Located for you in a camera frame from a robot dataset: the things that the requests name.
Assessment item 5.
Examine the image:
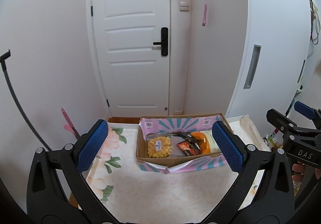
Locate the orange snack bag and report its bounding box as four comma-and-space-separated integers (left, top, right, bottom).
191, 132, 211, 154

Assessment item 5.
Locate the black red snack packet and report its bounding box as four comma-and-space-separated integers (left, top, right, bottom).
176, 141, 199, 156

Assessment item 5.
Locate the yellow waffle snack bag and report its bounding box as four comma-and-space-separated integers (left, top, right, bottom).
147, 136, 173, 158

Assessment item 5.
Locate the white bedroom door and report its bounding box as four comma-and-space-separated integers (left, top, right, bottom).
87, 0, 186, 117

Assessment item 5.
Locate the person's right hand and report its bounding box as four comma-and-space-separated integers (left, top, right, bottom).
292, 163, 321, 182

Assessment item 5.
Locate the black long snack bar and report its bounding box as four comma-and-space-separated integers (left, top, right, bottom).
175, 132, 200, 149

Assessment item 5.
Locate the floral bed sheet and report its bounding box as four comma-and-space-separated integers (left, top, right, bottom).
80, 114, 272, 224

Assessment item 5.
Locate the white grey snack pouch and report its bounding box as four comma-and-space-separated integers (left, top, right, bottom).
169, 135, 185, 158

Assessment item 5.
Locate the white wardrobe door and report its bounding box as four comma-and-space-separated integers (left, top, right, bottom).
227, 0, 311, 136

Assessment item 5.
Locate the black curved stand pole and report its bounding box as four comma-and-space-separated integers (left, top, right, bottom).
0, 49, 54, 152

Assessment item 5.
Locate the pink broom handle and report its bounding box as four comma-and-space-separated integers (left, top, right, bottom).
61, 108, 80, 140

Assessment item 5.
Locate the black door handle lock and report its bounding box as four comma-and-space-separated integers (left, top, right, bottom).
153, 27, 169, 57

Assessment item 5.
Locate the white wall switch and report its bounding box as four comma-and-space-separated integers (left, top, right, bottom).
179, 1, 190, 12

